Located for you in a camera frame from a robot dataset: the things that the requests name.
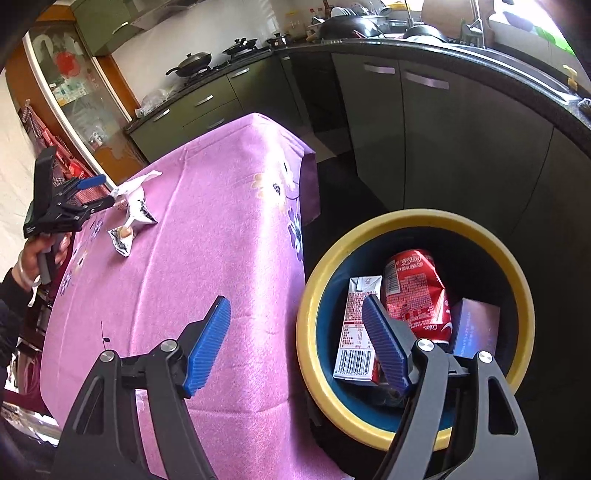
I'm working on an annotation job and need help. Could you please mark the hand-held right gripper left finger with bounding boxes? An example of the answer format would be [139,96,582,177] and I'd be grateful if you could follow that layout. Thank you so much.
[53,296,232,480]

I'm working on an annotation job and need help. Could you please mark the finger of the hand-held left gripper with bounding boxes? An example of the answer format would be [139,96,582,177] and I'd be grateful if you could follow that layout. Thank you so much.
[56,174,107,197]
[67,196,115,221]

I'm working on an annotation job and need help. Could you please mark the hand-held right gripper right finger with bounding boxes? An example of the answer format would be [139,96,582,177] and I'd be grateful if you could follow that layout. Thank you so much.
[361,295,541,480]

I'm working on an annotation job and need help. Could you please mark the red white milk carton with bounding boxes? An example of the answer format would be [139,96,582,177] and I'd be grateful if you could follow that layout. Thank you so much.
[333,275,385,385]

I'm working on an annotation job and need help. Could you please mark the red soda can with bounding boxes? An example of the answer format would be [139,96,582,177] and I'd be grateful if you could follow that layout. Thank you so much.
[381,249,456,346]

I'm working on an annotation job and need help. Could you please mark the yellow rimmed blue trash bin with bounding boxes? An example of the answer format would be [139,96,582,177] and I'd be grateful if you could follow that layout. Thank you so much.
[295,209,536,452]

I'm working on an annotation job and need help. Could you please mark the purple cardboard box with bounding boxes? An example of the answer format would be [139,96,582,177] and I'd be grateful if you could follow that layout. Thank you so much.
[449,298,502,366]

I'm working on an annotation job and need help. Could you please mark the person's left forearm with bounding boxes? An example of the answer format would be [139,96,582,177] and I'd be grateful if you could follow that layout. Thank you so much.
[0,267,37,370]

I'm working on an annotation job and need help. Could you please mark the person's left hand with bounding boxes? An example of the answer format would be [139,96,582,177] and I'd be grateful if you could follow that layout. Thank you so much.
[13,230,73,285]

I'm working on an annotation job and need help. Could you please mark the red patterned cloth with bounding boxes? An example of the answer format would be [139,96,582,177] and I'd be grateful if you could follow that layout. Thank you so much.
[17,105,108,206]

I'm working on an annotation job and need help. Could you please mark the glass cabinet door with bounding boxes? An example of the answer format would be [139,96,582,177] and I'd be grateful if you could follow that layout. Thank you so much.
[22,22,149,188]

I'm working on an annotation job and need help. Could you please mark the clear plastic bags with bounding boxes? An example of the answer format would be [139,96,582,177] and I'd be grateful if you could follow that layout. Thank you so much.
[135,88,178,118]

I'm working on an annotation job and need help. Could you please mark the pink floral tablecloth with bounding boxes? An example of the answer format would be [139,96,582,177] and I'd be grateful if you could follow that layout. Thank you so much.
[41,112,321,467]

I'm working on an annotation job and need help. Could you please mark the black pan with lid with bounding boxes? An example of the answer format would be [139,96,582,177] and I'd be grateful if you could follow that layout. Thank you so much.
[222,38,259,57]

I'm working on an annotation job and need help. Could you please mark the large black wok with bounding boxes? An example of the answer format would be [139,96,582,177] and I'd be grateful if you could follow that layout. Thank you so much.
[318,15,386,41]

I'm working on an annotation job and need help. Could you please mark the black kitchen countertop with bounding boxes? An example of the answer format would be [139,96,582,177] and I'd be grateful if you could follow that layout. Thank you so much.
[124,37,591,155]

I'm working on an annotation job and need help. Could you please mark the black round pan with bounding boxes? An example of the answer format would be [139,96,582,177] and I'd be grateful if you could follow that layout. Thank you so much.
[403,24,450,45]

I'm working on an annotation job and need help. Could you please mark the steel sink faucet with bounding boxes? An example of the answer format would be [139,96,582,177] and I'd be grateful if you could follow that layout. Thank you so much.
[459,0,488,48]

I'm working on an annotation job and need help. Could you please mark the black wok with handle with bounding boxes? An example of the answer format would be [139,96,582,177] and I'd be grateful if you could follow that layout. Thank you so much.
[165,52,214,78]

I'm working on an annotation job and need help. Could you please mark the green wall cabinet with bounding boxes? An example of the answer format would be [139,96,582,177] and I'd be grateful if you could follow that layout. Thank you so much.
[71,0,158,57]

